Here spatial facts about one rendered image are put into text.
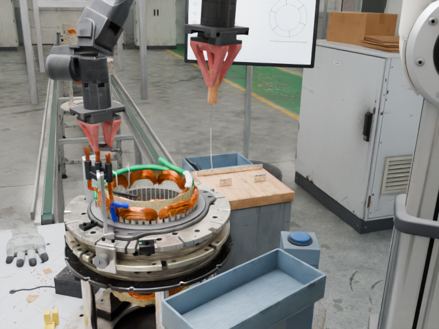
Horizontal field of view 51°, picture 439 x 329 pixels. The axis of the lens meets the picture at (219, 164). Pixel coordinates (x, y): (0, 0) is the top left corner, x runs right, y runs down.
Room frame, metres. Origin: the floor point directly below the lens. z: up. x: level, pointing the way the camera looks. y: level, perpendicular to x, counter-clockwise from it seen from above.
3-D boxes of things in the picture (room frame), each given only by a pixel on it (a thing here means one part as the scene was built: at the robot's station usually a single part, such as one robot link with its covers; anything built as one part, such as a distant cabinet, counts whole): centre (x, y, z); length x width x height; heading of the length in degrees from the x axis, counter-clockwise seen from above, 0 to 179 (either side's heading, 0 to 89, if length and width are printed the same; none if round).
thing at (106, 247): (0.67, 0.18, 1.07); 0.04 x 0.02 x 0.05; 73
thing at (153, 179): (0.89, 0.16, 1.12); 0.06 x 0.02 x 0.04; 115
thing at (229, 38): (0.79, 0.01, 1.39); 0.07 x 0.07 x 0.09; 54
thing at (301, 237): (0.81, -0.16, 1.04); 0.04 x 0.04 x 0.01
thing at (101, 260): (0.65, 0.19, 1.07); 0.03 x 0.01 x 0.03; 73
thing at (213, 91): (0.79, 0.01, 1.34); 0.02 x 0.02 x 0.06
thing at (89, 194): (0.85, 0.25, 1.14); 0.03 x 0.03 x 0.09; 25
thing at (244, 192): (1.04, -0.05, 1.05); 0.20 x 0.19 x 0.02; 21
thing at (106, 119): (0.96, 0.26, 1.21); 0.07 x 0.07 x 0.09; 40
